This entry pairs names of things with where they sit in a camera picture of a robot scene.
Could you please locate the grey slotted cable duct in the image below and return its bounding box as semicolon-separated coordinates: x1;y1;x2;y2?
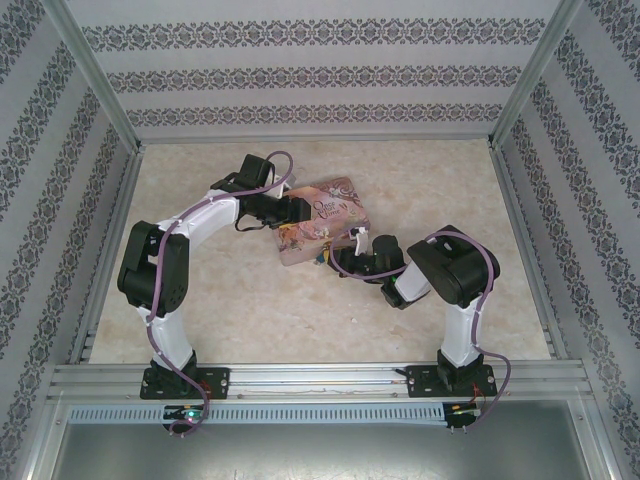
67;402;446;426

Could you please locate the aluminium frame post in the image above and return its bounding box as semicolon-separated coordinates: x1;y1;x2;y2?
487;0;586;149
49;0;146;154

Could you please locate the small circuit board green light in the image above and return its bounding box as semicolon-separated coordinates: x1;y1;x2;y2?
162;405;207;424
447;402;484;419

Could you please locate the aluminium mounting rail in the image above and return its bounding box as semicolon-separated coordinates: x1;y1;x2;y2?
47;357;594;401

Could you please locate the pink illustrated storybook box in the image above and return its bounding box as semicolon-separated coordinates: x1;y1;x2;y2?
272;174;371;269

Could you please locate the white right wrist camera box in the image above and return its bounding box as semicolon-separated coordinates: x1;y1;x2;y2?
348;225;372;257

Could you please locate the aluminium cross rail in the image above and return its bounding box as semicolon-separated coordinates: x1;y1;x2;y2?
137;132;496;146

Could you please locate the thin black cable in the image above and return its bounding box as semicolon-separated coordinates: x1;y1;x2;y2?
233;212;279;234

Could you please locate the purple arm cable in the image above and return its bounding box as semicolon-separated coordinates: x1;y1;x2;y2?
329;224;512;431
144;150;296;439

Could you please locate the grey metal sheet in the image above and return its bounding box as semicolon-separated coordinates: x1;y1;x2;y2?
49;422;616;480

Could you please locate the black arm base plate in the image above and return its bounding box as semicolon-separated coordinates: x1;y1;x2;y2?
405;363;496;399
140;367;231;401

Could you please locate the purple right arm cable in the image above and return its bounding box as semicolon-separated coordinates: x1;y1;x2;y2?
329;224;512;431

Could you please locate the aluminium side rail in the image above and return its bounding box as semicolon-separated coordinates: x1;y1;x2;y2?
487;139;569;359

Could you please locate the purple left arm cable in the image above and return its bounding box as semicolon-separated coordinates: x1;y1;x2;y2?
144;150;296;439

